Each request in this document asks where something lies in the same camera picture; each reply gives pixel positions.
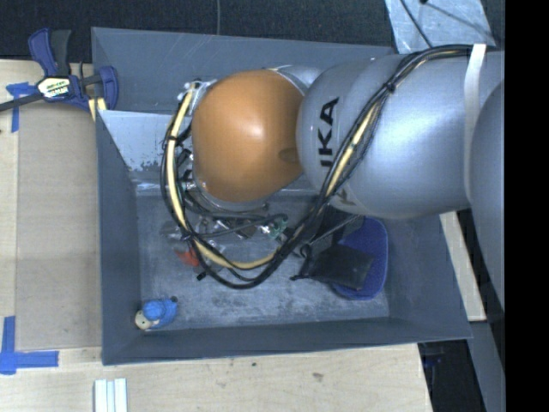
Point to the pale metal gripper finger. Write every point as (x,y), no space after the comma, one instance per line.
(182,240)
(173,228)

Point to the orange-red small object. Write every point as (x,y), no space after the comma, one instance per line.
(188,256)

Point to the blue toy figure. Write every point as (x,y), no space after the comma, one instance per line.
(158,311)

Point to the grey metal bin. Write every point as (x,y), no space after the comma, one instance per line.
(266,307)

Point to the pale wood board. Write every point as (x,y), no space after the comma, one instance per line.
(56,230)

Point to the black pouch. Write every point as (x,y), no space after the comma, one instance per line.
(339,266)

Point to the blue bowl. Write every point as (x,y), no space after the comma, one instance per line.
(377,247)

